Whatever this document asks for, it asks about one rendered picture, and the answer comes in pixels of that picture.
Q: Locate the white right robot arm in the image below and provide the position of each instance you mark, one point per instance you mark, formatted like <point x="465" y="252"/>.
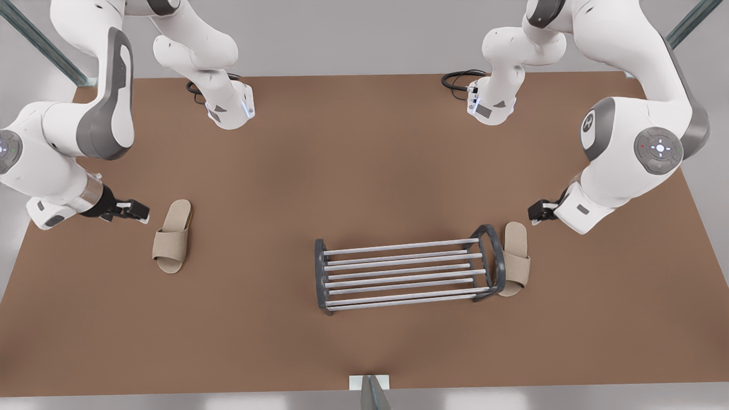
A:
<point x="54" y="131"/>

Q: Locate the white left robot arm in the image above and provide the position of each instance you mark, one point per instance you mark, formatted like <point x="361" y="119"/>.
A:
<point x="621" y="154"/>

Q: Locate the grey metal shoe rack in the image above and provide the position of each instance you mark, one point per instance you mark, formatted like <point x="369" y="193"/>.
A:
<point x="398" y="278"/>

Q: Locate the beige open-toe slipper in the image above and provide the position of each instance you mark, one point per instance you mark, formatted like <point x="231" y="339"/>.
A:
<point x="172" y="239"/>
<point x="517" y="256"/>

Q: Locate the silver frame post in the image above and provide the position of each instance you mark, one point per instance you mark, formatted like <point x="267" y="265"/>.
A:
<point x="692" y="20"/>
<point x="371" y="393"/>
<point x="42" y="42"/>

